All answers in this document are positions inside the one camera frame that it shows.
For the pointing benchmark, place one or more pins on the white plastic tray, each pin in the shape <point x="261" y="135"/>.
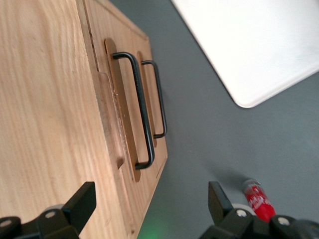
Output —
<point x="249" y="44"/>

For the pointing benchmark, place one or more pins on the red soda can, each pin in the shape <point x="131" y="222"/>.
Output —
<point x="259" y="201"/>

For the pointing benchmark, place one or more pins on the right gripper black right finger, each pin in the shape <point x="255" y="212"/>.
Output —
<point x="219" y="204"/>

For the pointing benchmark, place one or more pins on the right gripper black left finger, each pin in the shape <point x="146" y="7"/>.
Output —
<point x="79" y="199"/>

